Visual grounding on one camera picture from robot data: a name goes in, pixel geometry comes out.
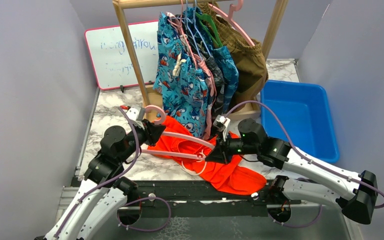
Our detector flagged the pink patterned shorts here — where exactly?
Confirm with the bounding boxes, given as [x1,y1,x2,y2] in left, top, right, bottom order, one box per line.
[166,12,217,140]

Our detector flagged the black metal base rail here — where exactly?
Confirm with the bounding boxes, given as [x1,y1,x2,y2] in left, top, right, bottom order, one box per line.
[57,178,354,220]

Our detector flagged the blue plastic bin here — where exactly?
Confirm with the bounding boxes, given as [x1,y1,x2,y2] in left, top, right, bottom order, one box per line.
[260,80,340,164]

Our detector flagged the khaki brown shorts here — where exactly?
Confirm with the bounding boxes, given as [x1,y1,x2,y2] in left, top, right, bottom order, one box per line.
[198,2,269,109]

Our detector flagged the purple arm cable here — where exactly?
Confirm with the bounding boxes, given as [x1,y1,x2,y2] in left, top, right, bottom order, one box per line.
[52,107,172,239]
[225,100,384,229]

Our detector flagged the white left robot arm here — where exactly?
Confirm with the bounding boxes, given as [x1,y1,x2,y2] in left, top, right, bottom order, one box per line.
[39,119,166,240]

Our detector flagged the light blue hanger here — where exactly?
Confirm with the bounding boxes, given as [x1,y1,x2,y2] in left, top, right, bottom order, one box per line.
[183,0,214,60]

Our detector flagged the pink plastic hanger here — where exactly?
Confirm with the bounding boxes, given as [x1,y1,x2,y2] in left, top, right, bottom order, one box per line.
[143,104,215,161]

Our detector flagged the dark blue patterned shorts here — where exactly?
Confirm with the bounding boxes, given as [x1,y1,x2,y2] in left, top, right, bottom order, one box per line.
[183,6,240,115]

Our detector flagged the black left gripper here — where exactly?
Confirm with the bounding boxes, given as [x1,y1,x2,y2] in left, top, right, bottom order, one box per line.
[119,118,167,163]

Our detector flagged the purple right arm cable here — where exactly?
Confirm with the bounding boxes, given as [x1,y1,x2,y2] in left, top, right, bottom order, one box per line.
[225,100,384,229]

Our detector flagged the orange mesh shorts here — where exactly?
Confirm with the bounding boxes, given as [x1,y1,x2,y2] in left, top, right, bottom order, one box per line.
[147,115,268,196]

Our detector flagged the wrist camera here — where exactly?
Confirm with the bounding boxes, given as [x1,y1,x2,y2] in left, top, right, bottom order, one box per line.
[126,105,146,129]
[213,115,231,141]

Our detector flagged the wooden clothes rack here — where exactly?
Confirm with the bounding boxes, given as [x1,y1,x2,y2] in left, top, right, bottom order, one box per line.
[112,0,289,107]

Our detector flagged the pink framed whiteboard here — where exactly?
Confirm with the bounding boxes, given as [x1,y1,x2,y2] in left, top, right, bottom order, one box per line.
[84,20,159,91]

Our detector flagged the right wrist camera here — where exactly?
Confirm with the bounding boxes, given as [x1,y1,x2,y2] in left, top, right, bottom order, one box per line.
[213,115,231,141]

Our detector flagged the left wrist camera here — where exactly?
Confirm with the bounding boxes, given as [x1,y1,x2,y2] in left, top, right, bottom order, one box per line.
[126,105,146,129]

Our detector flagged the light blue shark shorts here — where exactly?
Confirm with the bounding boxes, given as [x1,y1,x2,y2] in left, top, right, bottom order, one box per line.
[153,12,208,138]

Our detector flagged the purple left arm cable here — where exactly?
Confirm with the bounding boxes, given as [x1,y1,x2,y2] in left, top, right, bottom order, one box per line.
[52,107,172,239]

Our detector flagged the pink hanger under khaki shorts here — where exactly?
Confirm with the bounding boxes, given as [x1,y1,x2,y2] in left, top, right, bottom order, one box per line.
[208,0,255,47]

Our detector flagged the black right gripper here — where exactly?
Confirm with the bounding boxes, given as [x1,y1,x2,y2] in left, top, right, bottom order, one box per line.
[205,129,259,164]

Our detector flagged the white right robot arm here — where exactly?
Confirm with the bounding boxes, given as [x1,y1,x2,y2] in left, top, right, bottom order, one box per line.
[205,115,378,225]

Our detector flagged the green hanger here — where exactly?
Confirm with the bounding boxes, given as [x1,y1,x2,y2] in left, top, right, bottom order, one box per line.
[195,13,224,48]

